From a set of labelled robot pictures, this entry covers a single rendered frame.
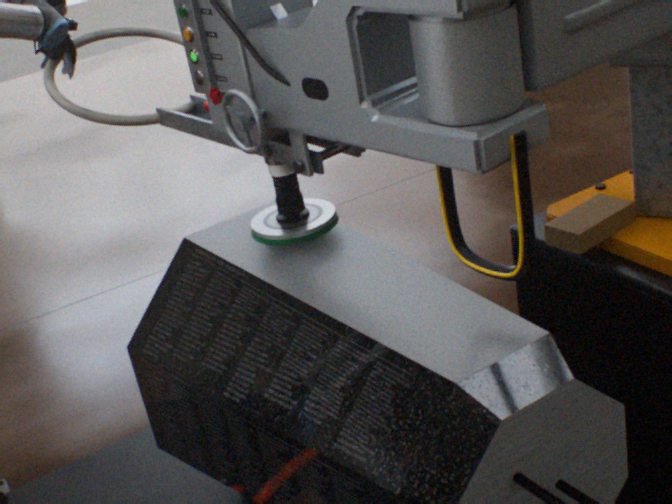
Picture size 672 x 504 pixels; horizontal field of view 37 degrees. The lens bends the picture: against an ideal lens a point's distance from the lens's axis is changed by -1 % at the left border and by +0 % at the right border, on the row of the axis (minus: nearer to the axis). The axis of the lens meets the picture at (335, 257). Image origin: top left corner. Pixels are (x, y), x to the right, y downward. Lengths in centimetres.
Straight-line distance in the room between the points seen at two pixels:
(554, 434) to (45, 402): 225
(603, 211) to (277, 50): 82
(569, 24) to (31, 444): 236
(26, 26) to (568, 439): 162
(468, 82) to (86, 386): 235
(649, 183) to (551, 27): 65
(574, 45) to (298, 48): 54
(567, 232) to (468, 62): 65
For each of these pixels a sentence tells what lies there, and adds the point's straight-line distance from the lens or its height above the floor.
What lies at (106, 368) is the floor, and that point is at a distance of 384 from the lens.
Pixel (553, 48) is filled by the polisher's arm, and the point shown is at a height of 131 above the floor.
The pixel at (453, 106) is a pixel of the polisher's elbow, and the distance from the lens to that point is 178.
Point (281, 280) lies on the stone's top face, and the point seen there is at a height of 81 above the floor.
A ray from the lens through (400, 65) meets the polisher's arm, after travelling 199.
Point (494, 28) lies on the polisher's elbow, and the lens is 175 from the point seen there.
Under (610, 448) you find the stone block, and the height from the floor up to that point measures 55.
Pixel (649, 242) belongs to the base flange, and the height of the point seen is 78.
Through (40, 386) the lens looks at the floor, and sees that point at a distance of 387.
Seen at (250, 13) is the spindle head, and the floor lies 139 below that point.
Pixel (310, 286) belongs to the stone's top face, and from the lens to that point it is 225.
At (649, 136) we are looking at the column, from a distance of 235.
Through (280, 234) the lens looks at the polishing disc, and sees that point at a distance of 240.
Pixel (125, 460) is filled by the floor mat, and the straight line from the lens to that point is 328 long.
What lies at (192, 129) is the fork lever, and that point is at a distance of 261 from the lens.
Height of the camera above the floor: 182
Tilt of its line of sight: 25 degrees down
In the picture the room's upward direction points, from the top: 11 degrees counter-clockwise
